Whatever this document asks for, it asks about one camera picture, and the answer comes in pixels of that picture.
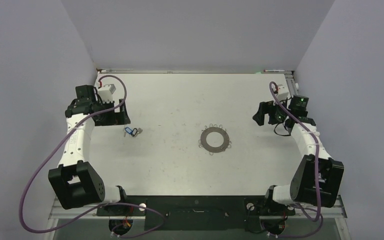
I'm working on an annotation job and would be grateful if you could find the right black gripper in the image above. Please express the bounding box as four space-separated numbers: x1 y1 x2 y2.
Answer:
253 96 292 126

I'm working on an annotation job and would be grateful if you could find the blue tagged key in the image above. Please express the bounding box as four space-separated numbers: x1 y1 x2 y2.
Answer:
124 126 134 136

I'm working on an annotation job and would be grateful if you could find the black tagged silver key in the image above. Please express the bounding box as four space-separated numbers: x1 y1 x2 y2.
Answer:
130 127 143 137

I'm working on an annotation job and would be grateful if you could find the large silver metal keyring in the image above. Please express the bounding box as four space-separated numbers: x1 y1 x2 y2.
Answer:
198 123 232 156

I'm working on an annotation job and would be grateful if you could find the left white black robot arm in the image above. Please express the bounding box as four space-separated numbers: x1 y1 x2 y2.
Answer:
48 84 131 215

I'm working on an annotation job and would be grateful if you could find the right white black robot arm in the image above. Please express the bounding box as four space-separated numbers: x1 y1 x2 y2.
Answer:
252 95 345 214

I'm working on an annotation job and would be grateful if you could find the red white marker pen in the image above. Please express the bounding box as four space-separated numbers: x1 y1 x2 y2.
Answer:
263 69 286 74

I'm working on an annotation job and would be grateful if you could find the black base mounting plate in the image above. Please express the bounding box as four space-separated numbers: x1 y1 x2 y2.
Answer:
96 195 296 233

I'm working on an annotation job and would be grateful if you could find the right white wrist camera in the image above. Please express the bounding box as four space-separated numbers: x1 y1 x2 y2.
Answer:
272 84 290 102

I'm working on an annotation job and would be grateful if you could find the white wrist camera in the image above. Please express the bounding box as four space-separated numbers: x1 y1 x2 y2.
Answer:
272 84 290 102
97 84 116 104

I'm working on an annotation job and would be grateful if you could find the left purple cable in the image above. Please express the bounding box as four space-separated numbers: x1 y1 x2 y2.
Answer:
19 74 167 239

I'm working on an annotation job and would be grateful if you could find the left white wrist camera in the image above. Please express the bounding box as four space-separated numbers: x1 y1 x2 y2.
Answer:
97 84 116 104

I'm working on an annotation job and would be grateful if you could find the right aluminium side rail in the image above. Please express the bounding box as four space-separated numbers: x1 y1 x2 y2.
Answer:
284 73 329 196

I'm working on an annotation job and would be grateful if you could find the back aluminium rail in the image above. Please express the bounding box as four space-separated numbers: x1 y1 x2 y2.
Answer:
96 69 294 75

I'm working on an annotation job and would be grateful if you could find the front aluminium frame rail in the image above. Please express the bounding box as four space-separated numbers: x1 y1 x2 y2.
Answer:
48 194 348 220

